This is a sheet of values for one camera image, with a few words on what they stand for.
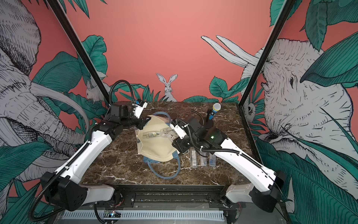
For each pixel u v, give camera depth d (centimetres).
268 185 38
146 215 70
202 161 89
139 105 66
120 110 58
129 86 62
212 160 88
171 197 75
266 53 88
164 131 95
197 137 48
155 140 98
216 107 89
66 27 76
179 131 59
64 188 38
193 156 90
